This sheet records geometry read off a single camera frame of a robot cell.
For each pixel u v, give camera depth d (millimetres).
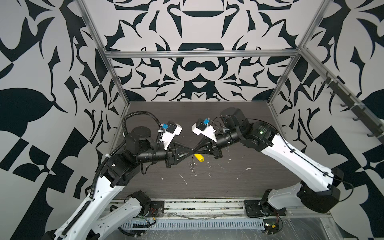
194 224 649
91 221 388
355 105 585
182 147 556
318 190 403
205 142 538
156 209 738
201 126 486
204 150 541
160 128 487
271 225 713
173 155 498
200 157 575
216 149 496
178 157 518
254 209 739
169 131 490
